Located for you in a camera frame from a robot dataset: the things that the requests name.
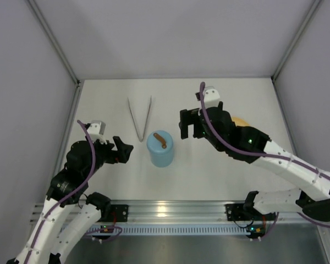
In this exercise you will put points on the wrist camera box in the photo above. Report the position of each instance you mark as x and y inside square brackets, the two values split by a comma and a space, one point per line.
[96, 130]
[211, 97]

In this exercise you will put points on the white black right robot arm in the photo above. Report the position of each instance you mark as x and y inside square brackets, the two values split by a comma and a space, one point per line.
[311, 193]

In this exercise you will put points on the slotted grey cable duct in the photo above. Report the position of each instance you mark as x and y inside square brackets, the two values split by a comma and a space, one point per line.
[182, 229]

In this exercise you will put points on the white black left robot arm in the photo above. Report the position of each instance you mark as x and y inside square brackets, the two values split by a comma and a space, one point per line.
[51, 241]

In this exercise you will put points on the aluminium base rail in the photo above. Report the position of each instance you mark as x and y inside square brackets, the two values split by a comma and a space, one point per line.
[173, 212]

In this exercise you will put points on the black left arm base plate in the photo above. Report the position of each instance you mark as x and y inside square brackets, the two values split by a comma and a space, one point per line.
[115, 213]

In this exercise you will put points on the light blue round lid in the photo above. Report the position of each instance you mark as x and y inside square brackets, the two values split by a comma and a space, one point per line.
[160, 142]

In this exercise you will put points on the aluminium frame corner post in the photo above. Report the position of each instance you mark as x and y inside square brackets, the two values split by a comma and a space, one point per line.
[43, 23]

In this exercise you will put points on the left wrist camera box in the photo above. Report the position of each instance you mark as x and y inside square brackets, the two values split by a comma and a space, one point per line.
[96, 130]

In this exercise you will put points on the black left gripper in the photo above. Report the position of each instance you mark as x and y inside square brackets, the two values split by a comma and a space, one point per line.
[111, 153]

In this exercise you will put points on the beige round plate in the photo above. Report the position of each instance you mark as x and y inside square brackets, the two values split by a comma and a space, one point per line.
[240, 122]

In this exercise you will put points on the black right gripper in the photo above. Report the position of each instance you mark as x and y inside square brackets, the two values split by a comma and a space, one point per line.
[196, 124]

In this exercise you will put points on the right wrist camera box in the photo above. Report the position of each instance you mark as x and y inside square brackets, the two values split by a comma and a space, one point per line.
[211, 97]

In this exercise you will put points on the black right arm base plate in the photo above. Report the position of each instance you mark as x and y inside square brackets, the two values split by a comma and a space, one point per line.
[239, 212]

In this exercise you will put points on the light blue cylindrical container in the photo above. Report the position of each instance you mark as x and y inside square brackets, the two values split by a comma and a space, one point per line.
[162, 159]

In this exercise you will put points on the right aluminium frame post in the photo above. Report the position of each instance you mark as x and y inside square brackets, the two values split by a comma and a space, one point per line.
[306, 19]

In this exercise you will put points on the metal serving tongs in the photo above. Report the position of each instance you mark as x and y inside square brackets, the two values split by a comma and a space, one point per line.
[140, 117]

